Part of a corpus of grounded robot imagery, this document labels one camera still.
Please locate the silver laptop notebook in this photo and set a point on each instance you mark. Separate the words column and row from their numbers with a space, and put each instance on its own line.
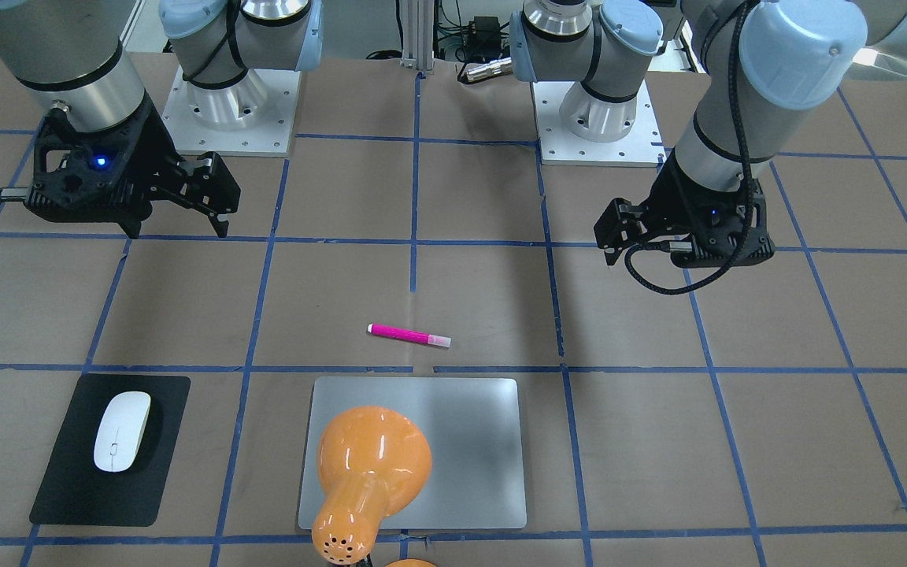
column 473, row 427

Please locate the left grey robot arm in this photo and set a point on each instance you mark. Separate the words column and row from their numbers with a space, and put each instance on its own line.
column 770, row 63

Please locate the orange desk lamp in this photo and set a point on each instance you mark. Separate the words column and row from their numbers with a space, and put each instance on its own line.
column 372, row 462

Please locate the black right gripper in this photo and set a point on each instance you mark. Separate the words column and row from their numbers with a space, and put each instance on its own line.
column 148, row 143

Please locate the pink marker pen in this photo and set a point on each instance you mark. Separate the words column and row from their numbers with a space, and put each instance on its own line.
column 408, row 335

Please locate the white computer mouse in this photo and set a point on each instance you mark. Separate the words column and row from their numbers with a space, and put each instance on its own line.
column 121, row 430

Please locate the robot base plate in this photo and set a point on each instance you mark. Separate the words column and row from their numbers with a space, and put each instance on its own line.
column 576, row 129
column 254, row 118

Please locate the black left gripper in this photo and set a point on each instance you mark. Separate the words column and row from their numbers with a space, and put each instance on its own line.
column 675, row 198

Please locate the black mousepad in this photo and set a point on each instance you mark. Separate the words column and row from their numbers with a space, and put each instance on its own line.
column 74, row 492

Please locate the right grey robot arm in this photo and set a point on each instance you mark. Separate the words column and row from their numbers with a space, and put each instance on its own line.
column 68, row 53

